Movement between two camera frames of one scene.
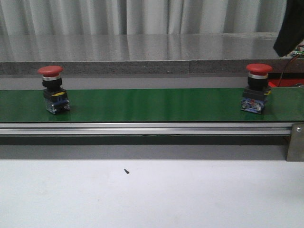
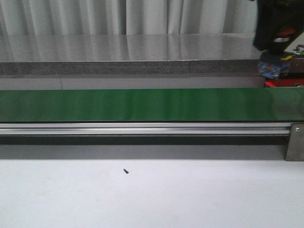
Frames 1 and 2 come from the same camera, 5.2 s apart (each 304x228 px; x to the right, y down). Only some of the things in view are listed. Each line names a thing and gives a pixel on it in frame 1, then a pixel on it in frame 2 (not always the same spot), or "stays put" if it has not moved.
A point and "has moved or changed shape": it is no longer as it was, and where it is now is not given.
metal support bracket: x=295 y=152 stays put
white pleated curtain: x=29 y=17 stays put
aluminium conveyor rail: x=144 y=128 stays put
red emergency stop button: x=255 y=94 has moved or changed shape
